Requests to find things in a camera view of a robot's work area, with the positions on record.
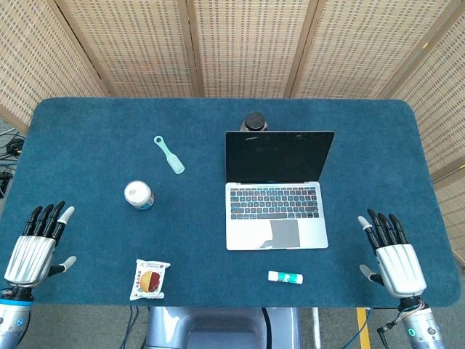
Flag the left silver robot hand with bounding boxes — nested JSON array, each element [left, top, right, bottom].
[[3, 200, 78, 290]]

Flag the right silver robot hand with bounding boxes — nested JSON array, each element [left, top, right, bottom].
[[357, 208, 428, 300]]

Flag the silver laptop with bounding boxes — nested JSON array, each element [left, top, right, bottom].
[[225, 130, 336, 252]]

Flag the white table leg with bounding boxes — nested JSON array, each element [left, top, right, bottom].
[[311, 308, 323, 349]]

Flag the white green glue stick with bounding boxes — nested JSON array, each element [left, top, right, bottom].
[[267, 270, 304, 285]]

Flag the white snack cake packet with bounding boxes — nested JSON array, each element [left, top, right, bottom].
[[129, 258, 171, 302]]

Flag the white lid jar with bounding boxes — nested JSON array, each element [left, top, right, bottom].
[[124, 180, 155, 212]]

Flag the green plastic brush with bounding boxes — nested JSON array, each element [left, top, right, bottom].
[[153, 135, 186, 175]]

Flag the blue table mat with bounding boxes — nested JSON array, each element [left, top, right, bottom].
[[0, 97, 462, 309]]

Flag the grey robot torso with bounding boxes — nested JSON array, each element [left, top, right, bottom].
[[144, 306, 302, 349]]

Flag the black lid jar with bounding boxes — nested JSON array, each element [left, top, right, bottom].
[[239, 111, 269, 132]]

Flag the bamboo folding screen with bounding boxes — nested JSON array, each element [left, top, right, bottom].
[[0, 0, 465, 266]]

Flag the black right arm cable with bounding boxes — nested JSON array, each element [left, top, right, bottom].
[[376, 315, 405, 345]]

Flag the black floor cables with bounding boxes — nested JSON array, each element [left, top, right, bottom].
[[0, 132, 27, 199]]

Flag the blue cable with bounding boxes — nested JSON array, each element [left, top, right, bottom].
[[121, 306, 141, 349]]

